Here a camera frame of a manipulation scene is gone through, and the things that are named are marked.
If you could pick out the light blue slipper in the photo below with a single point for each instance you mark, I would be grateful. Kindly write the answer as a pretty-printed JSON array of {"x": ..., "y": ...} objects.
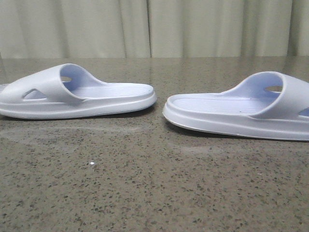
[
  {"x": 268, "y": 105},
  {"x": 70, "y": 91}
]

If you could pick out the pale green curtain backdrop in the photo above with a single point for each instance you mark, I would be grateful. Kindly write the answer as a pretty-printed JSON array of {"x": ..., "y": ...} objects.
[{"x": 153, "y": 28}]

